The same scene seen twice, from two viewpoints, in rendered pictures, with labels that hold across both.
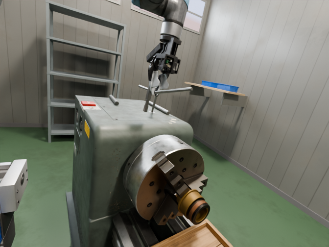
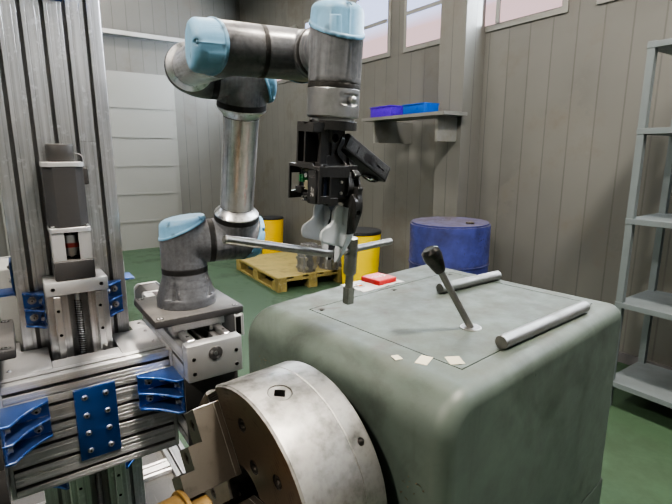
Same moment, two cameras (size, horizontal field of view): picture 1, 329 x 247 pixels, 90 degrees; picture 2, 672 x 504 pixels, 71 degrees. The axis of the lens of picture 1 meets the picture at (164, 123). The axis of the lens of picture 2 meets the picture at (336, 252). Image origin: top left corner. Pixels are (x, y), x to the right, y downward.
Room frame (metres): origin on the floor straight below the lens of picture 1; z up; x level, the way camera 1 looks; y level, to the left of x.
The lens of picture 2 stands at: (0.61, -0.67, 1.55)
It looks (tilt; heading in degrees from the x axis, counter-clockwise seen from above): 12 degrees down; 85
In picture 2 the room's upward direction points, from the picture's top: straight up
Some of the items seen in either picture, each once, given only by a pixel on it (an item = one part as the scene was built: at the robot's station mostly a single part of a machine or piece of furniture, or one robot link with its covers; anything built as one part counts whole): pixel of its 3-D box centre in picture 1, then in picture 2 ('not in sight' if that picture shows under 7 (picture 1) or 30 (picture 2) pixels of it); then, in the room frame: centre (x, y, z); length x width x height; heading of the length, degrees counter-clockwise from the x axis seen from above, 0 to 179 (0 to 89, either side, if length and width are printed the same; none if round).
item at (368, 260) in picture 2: not in sight; (360, 261); (1.31, 4.45, 0.36); 0.47 x 0.46 x 0.73; 120
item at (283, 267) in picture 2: not in sight; (287, 260); (0.48, 5.34, 0.20); 1.39 x 0.99 x 0.39; 120
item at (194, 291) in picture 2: not in sight; (185, 283); (0.32, 0.57, 1.21); 0.15 x 0.15 x 0.10
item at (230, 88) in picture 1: (227, 87); not in sight; (3.08, -0.99, 1.45); 0.32 x 0.22 x 0.10; 30
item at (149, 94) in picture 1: (148, 98); (349, 270); (0.70, 0.09, 1.36); 0.02 x 0.02 x 0.12
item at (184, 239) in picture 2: not in sight; (185, 240); (0.32, 0.57, 1.33); 0.13 x 0.12 x 0.14; 22
